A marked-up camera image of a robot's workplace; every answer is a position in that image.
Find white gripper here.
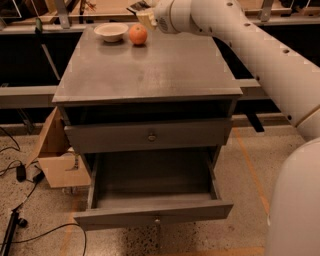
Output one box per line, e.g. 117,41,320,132
136,0,191,34

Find black rxbar chocolate packet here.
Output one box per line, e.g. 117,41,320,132
127,0,150,14

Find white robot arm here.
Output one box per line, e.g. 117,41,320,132
137,0,320,256

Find grey wooden drawer cabinet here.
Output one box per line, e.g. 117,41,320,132
51,21,244,232

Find grey closed upper drawer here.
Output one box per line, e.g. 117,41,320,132
65,119,232,153

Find grey open middle drawer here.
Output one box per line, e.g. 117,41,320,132
74,148,233,230

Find orange fruit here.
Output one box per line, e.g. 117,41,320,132
129,24,148,45

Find white ceramic bowl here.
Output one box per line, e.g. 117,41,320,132
94,23,129,43

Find brown cardboard box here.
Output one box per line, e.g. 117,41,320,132
26,107,91,188

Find black power adapter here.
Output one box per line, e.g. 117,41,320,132
16,165,26,182

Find black tripod leg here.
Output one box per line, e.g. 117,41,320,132
0,210,28,256

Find grey metal rail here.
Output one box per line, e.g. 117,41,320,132
0,79,268,109

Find black floor cable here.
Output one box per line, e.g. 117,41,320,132
0,223,88,256

